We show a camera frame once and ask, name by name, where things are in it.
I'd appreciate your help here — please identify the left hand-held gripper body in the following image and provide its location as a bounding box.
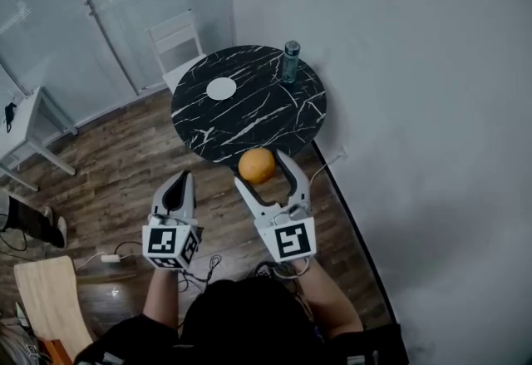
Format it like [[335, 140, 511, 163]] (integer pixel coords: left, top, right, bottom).
[[141, 205, 204, 271]]

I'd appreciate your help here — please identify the round black marble table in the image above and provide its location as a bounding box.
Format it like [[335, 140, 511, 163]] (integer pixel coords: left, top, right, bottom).
[[170, 44, 328, 169]]

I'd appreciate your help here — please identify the person's right forearm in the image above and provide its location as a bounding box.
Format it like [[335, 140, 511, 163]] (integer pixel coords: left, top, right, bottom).
[[289, 257, 364, 340]]

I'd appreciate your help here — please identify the white wall cable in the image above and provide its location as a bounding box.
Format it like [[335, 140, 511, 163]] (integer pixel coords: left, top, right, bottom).
[[308, 146, 349, 186]]

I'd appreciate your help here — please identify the person's black shirt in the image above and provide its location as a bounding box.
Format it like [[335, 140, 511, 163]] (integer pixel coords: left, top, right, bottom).
[[73, 312, 411, 365]]

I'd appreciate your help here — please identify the tangled gripper cable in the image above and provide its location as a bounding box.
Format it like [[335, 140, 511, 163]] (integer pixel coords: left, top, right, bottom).
[[177, 254, 224, 294]]

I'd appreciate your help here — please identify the white side table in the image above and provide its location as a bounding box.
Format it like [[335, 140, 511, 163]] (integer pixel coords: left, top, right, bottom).
[[0, 86, 79, 192]]

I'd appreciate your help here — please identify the small black object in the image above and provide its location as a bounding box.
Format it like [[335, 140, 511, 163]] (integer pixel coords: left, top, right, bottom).
[[4, 101, 18, 133]]

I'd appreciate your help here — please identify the orange round food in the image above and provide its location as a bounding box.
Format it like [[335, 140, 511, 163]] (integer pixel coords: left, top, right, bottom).
[[237, 147, 277, 185]]

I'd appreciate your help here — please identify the person's left forearm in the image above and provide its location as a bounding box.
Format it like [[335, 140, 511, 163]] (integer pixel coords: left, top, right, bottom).
[[142, 266, 185, 332]]

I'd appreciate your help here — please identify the clear green water bottle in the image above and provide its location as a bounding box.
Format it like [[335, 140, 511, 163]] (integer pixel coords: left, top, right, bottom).
[[282, 40, 301, 85]]

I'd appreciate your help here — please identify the black floor cable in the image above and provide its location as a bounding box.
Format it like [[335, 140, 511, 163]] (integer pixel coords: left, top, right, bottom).
[[113, 240, 145, 259]]

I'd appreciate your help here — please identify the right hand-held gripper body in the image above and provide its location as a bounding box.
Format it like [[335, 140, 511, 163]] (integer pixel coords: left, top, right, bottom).
[[253, 200, 318, 264]]

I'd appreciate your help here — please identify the light wooden lounge chair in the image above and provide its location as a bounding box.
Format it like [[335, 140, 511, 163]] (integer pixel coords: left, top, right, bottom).
[[13, 254, 95, 363]]

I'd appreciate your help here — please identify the white round plate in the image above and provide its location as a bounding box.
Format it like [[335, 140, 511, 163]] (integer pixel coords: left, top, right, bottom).
[[206, 76, 238, 102]]

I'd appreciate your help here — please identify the white chair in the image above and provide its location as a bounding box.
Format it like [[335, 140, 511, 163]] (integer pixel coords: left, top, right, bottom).
[[147, 9, 209, 95]]

